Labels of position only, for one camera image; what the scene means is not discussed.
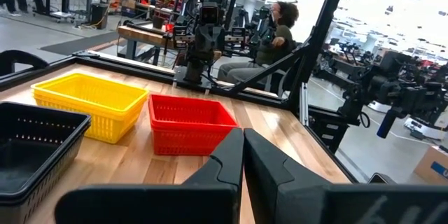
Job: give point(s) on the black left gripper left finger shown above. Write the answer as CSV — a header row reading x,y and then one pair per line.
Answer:
x,y
210,189

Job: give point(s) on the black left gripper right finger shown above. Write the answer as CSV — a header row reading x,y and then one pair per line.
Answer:
x,y
280,189

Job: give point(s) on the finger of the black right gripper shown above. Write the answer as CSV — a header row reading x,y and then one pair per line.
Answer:
x,y
203,47
217,47

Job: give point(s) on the red plastic basket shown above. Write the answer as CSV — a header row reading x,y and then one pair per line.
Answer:
x,y
189,145
192,131
189,110

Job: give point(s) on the yellow plastic basket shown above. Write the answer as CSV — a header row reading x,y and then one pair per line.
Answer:
x,y
70,104
91,89
105,131

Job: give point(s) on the black plastic basket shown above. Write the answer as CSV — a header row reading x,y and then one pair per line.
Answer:
x,y
14,201
17,217
31,154

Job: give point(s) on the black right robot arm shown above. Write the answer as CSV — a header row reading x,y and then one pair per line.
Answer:
x,y
194,73

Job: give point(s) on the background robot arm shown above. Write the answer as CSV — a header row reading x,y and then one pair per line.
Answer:
x,y
385,87

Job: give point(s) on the wooden table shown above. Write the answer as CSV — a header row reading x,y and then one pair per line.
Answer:
x,y
140,35

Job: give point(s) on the black bin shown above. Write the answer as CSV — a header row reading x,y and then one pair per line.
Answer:
x,y
99,15

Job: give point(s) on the black floor mat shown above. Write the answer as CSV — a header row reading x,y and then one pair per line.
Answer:
x,y
80,43

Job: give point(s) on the cardboard box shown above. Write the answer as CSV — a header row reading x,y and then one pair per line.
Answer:
x,y
430,168

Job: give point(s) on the black table clamp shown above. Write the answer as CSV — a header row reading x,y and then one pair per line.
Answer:
x,y
21,54

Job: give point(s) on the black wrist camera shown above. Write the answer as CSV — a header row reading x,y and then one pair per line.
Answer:
x,y
210,14

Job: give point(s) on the white frame post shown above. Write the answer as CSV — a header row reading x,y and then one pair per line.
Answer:
x,y
303,105

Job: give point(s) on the black aluminium rig frame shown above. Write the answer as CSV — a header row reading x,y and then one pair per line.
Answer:
x,y
315,42

